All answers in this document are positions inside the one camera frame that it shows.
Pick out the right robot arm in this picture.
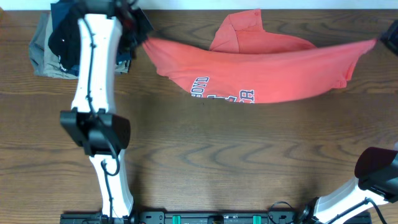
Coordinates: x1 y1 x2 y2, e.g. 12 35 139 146
292 147 397 223

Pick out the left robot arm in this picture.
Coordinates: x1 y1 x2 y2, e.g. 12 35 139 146
60 1 153 223

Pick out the khaki folded garment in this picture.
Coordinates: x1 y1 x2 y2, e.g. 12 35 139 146
42 11 131 80

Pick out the navy folded garment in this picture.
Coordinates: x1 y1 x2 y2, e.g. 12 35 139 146
50 0 134 77

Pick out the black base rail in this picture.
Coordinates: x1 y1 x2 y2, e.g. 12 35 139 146
60 211 372 224

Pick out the grey folded garment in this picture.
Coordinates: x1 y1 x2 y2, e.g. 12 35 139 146
29 13 49 77

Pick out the coral red t-shirt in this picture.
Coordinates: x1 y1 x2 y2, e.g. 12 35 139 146
143 9 376 103

